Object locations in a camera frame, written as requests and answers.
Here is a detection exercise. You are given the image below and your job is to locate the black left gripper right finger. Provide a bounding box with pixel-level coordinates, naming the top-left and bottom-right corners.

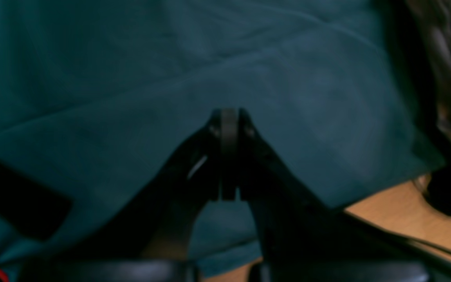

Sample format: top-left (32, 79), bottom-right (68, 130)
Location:
top-left (229, 108), bottom-right (421, 271)

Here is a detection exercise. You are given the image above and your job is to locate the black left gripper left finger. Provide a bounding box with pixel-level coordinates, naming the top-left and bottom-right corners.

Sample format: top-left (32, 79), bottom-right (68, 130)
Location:
top-left (69, 109), bottom-right (230, 260)

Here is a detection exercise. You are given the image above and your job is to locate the black remote control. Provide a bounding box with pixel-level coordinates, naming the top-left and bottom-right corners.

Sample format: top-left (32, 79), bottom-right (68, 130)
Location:
top-left (0, 162), bottom-right (73, 241)

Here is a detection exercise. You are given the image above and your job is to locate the blue table cloth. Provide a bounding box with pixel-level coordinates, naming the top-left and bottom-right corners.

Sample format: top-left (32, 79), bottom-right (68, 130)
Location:
top-left (0, 0), bottom-right (444, 277)

